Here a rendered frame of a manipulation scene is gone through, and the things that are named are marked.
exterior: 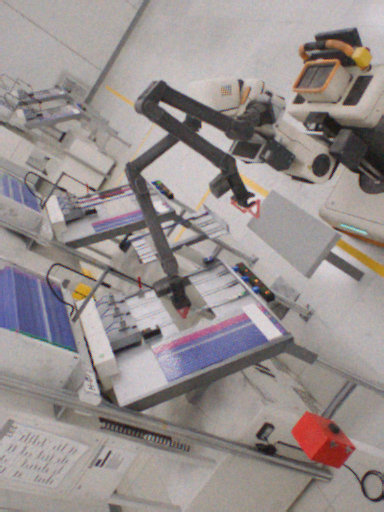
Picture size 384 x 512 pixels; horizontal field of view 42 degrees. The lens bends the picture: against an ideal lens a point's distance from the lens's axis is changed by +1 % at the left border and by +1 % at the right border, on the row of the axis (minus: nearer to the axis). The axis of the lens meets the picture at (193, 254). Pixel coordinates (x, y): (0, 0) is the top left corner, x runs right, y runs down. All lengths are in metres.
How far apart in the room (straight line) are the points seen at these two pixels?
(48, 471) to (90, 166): 5.07
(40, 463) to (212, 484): 0.78
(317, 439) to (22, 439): 0.98
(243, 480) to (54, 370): 1.03
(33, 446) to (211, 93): 1.44
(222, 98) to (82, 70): 7.67
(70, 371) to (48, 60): 8.03
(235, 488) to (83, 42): 8.24
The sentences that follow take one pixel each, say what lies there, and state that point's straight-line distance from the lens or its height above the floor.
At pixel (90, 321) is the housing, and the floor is 1.26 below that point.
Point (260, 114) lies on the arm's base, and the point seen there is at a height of 1.21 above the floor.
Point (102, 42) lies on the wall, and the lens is 9.67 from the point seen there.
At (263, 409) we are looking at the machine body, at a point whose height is 0.61.
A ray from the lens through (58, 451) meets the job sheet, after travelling 1.98.
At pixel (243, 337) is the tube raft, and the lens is 2.05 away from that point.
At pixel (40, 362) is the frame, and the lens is 1.86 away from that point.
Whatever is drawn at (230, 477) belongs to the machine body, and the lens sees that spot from 2.41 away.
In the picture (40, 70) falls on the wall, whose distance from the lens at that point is 9.56.
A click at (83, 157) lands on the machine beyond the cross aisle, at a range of 6.68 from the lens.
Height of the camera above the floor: 2.16
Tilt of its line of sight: 31 degrees down
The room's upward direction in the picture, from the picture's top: 62 degrees counter-clockwise
